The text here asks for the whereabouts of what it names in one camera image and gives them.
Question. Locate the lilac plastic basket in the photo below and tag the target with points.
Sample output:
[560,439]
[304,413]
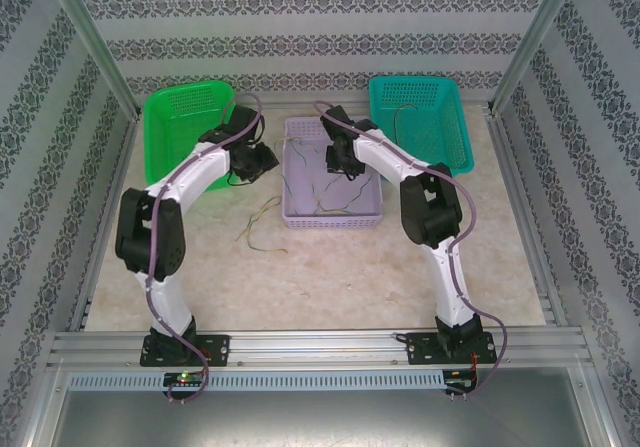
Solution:
[300,202]

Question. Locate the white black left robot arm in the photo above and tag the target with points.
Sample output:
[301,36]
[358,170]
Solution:
[192,167]

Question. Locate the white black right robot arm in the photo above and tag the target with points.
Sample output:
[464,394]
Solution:
[385,152]

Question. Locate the green plastic basket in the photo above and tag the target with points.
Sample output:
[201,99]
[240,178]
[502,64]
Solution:
[175,117]

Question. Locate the teal plastic basket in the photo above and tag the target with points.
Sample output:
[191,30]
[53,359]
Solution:
[440,127]

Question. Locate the grey metal lower shelf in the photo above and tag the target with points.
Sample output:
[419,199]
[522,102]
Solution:
[320,422]

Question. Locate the aluminium side rail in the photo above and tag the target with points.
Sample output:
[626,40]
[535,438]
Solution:
[512,167]
[122,152]

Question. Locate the aluminium frame post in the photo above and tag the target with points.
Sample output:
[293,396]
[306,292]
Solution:
[97,42]
[533,42]

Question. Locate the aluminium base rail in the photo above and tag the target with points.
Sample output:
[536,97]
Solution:
[320,347]

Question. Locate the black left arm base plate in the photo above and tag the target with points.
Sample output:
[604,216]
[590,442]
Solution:
[217,349]

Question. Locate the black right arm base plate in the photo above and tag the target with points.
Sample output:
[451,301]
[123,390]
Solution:
[420,349]

